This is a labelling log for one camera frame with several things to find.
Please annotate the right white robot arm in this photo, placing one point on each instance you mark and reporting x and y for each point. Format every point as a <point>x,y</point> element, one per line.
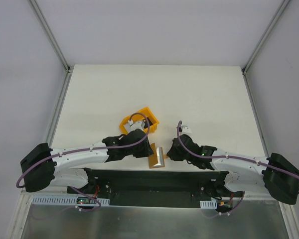
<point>272,175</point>

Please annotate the right aluminium frame post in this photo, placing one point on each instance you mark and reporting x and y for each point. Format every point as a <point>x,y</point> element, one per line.
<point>266,34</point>

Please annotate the left aluminium frame post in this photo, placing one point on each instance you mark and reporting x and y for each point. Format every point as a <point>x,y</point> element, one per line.
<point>49,34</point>

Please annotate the yellow plastic bin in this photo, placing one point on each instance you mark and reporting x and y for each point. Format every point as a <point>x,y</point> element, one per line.
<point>135,121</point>

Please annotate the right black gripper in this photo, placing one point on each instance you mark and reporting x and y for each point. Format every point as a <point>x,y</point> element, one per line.
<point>174,153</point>

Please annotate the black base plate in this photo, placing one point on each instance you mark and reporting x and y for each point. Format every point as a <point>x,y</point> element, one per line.
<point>171,189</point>

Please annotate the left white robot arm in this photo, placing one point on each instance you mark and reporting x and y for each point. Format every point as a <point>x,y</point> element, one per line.
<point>45,166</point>

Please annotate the right aluminium rail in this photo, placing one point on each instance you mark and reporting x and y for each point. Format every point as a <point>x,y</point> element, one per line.
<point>257,196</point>

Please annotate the orange leather card holder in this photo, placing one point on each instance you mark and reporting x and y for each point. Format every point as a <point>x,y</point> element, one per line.
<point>157,160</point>

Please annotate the black credit card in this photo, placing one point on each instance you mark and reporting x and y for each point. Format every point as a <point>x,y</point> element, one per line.
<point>147,122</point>

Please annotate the aluminium frame post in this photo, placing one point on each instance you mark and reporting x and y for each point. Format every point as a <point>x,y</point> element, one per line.
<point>266,34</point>
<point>49,34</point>

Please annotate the right white cable duct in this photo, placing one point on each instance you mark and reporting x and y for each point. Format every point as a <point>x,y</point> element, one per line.
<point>212,204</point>

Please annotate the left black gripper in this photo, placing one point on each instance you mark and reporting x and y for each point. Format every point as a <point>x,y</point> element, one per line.
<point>144,150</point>

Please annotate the left white cable duct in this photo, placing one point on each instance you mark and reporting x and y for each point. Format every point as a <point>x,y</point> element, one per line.
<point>63,201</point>

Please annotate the white cable duct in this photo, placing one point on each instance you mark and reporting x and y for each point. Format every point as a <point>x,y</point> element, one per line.
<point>63,201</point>
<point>212,204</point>

